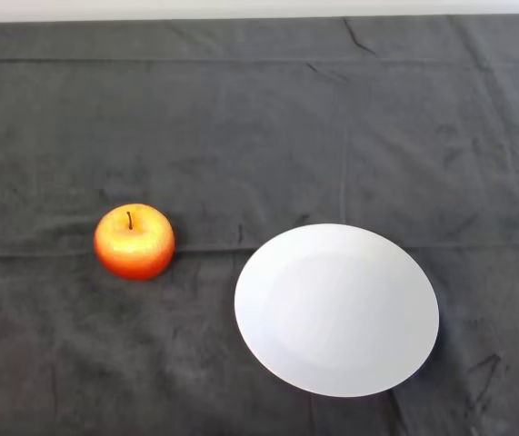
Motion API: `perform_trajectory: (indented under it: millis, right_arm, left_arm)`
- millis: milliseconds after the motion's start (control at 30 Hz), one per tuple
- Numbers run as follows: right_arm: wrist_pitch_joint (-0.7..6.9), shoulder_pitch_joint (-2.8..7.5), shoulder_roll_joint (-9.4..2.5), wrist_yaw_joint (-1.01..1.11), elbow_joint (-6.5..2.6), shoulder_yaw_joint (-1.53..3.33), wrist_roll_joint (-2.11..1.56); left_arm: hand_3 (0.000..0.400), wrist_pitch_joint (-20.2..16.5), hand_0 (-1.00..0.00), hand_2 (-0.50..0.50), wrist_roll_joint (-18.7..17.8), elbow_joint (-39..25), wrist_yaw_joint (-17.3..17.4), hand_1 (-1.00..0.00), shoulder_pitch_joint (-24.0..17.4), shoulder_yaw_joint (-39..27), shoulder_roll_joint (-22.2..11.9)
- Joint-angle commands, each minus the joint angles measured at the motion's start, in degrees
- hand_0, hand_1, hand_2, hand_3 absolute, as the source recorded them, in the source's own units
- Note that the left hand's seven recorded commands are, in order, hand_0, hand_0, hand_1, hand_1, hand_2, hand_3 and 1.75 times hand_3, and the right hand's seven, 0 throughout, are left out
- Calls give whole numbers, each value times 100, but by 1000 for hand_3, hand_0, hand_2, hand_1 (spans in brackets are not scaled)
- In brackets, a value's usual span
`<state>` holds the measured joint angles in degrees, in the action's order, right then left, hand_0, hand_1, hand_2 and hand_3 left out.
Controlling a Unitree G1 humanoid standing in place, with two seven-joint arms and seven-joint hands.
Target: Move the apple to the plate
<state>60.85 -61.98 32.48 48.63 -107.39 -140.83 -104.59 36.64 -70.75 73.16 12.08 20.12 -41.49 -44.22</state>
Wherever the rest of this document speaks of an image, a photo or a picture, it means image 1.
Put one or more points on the red yellow apple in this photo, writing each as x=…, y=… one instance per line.
x=134, y=250

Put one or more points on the white round plate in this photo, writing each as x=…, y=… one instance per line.
x=336, y=313

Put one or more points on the black cloth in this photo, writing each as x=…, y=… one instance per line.
x=241, y=136

